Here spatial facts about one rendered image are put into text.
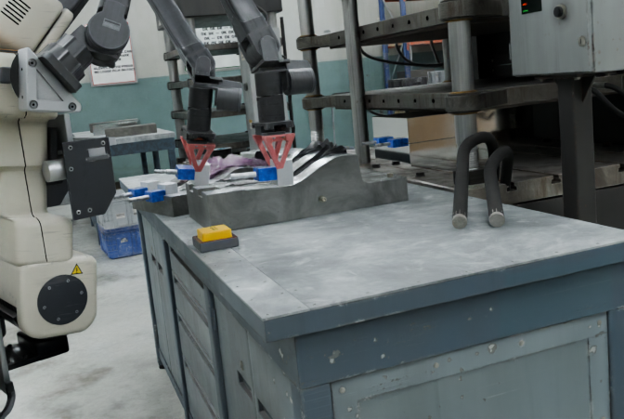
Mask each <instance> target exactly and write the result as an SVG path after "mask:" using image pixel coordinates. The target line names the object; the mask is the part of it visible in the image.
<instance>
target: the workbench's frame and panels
mask: <svg viewBox="0 0 624 419"><path fill-rule="evenodd" d="M136 213H137V221H138V227H139V234H140V240H141V248H142V255H143V261H144V268H145V275H146V282H147V288H148V295H149V308H150V315H151V321H152V328H153V335H154V342H155V348H156V355H157V362H158V364H159V368H160V369H165V370H166V372H167V374H168V376H169V378H170V380H171V383H172V385H173V387H174V389H175V392H176V394H177V396H178V398H179V400H180V402H181V404H182V406H183V408H184V412H185V418H186V419H624V242H621V243H617V244H612V245H608V246H604V247H599V248H595V249H591V250H587V251H582V252H577V253H574V254H569V255H561V256H558V257H553V258H548V259H544V260H540V261H536V262H531V263H527V264H523V265H518V266H514V267H509V268H502V269H498V270H493V271H489V272H485V273H480V274H476V275H472V276H468V277H463V278H459V279H455V280H450V281H446V282H438V283H434V284H429V285H425V286H421V287H417V288H412V289H408V290H404V291H399V292H395V293H391V294H387V295H378V296H375V297H370V298H366V299H361V300H358V301H353V302H348V303H344V304H340V305H336V306H331V307H327V308H319V309H315V310H309V311H307V312H302V313H298V314H293V315H289V316H285V317H280V318H276V319H272V320H267V321H262V320H261V319H260V318H259V317H258V316H257V315H256V314H255V313H254V312H253V311H252V310H251V309H250V308H248V307H247V306H246V305H245V304H244V303H243V302H242V301H241V300H240V299H239V298H238V297H237V296H236V295H235V294H234V293H233V292H232V291H231V290H230V289H229V288H228V287H227V286H226V285H225V284H224V283H223V282H222V281H221V280H220V279H219V278H218V277H217V276H216V275H215V274H214V273H213V272H212V271H211V270H210V269H209V268H208V267H207V266H206V265H205V264H204V263H203V262H202V261H201V260H200V259H199V258H198V257H197V256H196V255H195V254H194V253H193V252H192V251H191V250H190V249H189V248H187V246H186V245H185V244H184V243H182V242H181V241H180V240H179V239H178V238H177V237H176V236H175V234H174V233H173V232H172V231H171V230H169V229H168V228H167V227H166V226H165V225H164V224H163V223H162V221H161V220H160V219H159V218H158V217H156V216H155V215H154V214H153V213H150V212H145V211H141V210H136Z"/></svg>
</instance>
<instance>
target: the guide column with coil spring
mask: <svg viewBox="0 0 624 419"><path fill-rule="evenodd" d="M342 5H343V15H344V35H345V45H346V55H347V67H348V77H349V87H350V98H351V108H352V118H353V128H354V139H355V150H356V155H357V157H358V162H359V163H360V164H367V163H370V162H371V153H370V145H364V146H362V145H361V142H366V141H369V131H368V120H367V110H366V103H365V88H364V77H363V67H362V56H361V45H360V39H359V27H358V26H359V24H358V3H357V0H342Z"/></svg>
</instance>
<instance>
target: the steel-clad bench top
mask: <svg viewBox="0 0 624 419"><path fill-rule="evenodd" d="M174 177H176V176H175V175H166V174H160V173H159V174H149V175H142V176H135V177H123V178H119V180H120V181H121V182H122V183H123V184H124V185H125V186H126V187H127V188H128V189H132V188H136V187H140V181H146V180H151V179H152V180H159V181H160V183H164V182H169V181H170V180H172V179H173V178H174ZM407 185H408V196H409V200H408V201H404V202H398V203H389V204H383V205H377V206H372V207H366V208H360V209H356V210H350V211H344V212H339V213H333V214H327V215H323V216H312V217H307V218H301V219H295V220H291V221H285V222H280V223H274V224H268V225H263V226H257V227H252V228H247V229H236V230H232V231H231V232H232V233H233V234H235V235H236V236H238V238H239V246H237V247H231V248H226V249H221V250H215V251H211V252H205V253H201V252H200V251H199V250H198V249H197V248H195V247H194V246H193V242H192V236H197V235H198V234H197V229H201V228H203V227H202V226H201V225H200V224H198V223H197V222H196V221H195V220H193V219H192V218H191V217H189V214H188V215H184V216H176V217H171V216H164V215H159V214H154V213H153V214H154V215H155V216H156V217H158V218H159V219H160V220H161V221H162V223H163V224H164V225H165V226H166V227H167V228H168V229H169V230H171V231H172V232H173V233H174V234H175V236H176V237H177V238H178V239H179V240H180V241H181V242H182V243H184V244H185V245H186V246H187V248H189V249H190V250H191V251H192V252H193V253H194V254H195V255H196V256H197V257H198V258H199V259H200V260H201V261H202V262H203V263H204V264H205V265H206V266H207V267H208V268H209V269H210V270H211V271H212V272H213V273H214V274H215V275H216V276H217V277H218V278H219V279H220V280H221V281H222V282H223V283H224V284H225V285H226V286H227V287H228V288H229V289H230V290H231V291H232V292H233V293H234V294H235V295H236V296H237V297H238V298H239V299H240V300H241V301H242V302H243V303H244V304H245V305H246V306H247V307H248V308H250V309H251V310H252V311H253V312H254V313H255V314H256V315H257V316H258V317H259V318H260V319H261V320H262V321H267V320H272V319H276V318H280V317H285V316H289V315H293V314H298V313H302V312H307V311H309V310H315V309H319V308H327V307H331V306H336V305H340V304H344V303H348V302H353V301H358V300H361V299H366V298H370V297H375V296H378V295H387V294H391V293H395V292H399V291H404V290H408V289H412V288H417V287H421V286H425V285H429V284H434V283H438V282H446V281H450V280H455V279H459V278H463V277H468V276H472V275H476V274H480V273H485V272H489V271H493V270H498V269H502V268H509V267H514V266H518V265H523V264H527V263H531V262H536V261H540V260H544V259H548V258H553V257H558V256H561V255H569V254H574V253H577V252H582V251H587V250H591V249H595V248H599V247H604V246H608V245H612V244H617V243H621V242H624V229H616V228H611V227H608V226H603V225H598V224H594V223H590V222H586V221H581V220H576V219H573V218H568V217H564V216H556V215H552V214H547V213H543V212H539V211H535V210H530V209H526V208H522V207H517V206H513V205H509V204H504V203H503V204H502V208H503V213H504V219H505V222H504V224H503V225H502V226H501V227H493V226H491V224H490V223H489V217H488V203H487V200H483V199H479V198H475V197H471V196H468V213H467V225H466V227H465V228H463V229H456V228H454V227H453V225H452V212H453V200H454V193H453V192H449V191H444V190H437V189H432V188H428V187H424V186H420V185H415V184H410V183H407Z"/></svg>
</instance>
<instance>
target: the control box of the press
mask: <svg viewBox="0 0 624 419"><path fill-rule="evenodd" d="M508 1H509V18H510V35H511V43H509V52H510V59H511V60H512V68H513V76H515V77H529V76H534V79H540V81H541V82H542V81H545V79H554V81H555V82H556V84H557V86H558V101H559V122H560V141H561V162H562V182H563V202H564V217H568V218H573V219H576V220H581V221H586V222H590V223H594V224H597V219H596V195H595V172H594V147H593V124H592V84H593V81H594V79H595V77H596V75H599V74H603V75H604V76H610V73H615V72H617V71H621V70H624V0H508Z"/></svg>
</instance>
